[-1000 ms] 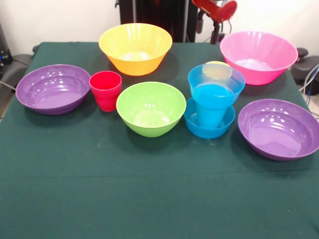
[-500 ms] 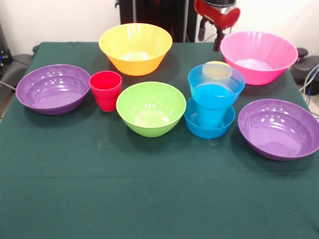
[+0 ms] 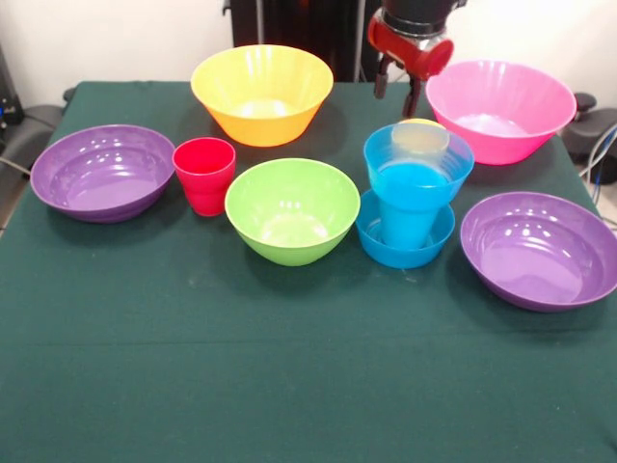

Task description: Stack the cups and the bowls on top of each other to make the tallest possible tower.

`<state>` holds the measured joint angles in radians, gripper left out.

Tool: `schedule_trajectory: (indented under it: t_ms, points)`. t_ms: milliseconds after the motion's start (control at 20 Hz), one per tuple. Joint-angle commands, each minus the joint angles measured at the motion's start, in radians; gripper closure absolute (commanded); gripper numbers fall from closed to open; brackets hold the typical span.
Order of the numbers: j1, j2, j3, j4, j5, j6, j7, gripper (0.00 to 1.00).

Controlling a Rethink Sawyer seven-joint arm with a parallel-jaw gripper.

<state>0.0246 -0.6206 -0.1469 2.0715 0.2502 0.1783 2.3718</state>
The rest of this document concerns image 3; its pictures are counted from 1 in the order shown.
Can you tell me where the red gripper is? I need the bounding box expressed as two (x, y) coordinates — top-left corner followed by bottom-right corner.
(367, 12), (454, 120)

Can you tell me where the orange cup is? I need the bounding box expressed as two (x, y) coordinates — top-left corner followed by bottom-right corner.
(392, 118), (452, 150)

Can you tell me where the blue bowl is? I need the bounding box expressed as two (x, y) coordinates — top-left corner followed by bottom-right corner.
(355, 188), (457, 270)
(362, 123), (476, 208)

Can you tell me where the pink bowl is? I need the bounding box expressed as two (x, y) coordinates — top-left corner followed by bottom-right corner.
(425, 59), (577, 167)

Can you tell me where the blue cup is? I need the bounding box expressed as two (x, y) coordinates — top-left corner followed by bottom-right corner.
(378, 200), (452, 251)

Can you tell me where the orange bowl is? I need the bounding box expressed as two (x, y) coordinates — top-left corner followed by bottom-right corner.
(190, 43), (335, 148)

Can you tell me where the green bowl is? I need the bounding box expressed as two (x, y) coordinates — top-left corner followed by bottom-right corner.
(225, 157), (362, 268)

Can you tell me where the red cup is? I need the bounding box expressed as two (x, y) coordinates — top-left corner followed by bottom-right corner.
(172, 137), (237, 218)

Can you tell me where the black computer tower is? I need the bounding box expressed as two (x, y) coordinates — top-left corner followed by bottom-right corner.
(0, 42), (25, 141)

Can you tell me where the black knobbed device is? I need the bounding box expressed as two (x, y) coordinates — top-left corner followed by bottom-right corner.
(563, 92), (617, 163)

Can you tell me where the purple bowl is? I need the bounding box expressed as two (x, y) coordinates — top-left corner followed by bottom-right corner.
(460, 191), (617, 313)
(29, 123), (176, 225)

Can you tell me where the dark green tablecloth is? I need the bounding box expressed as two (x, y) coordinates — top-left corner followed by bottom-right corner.
(0, 80), (617, 463)

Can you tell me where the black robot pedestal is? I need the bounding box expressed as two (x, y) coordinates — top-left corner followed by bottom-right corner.
(230, 0), (387, 83)

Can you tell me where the grey cable bundle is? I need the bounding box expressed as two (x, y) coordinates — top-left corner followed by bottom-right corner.
(577, 123), (617, 228)

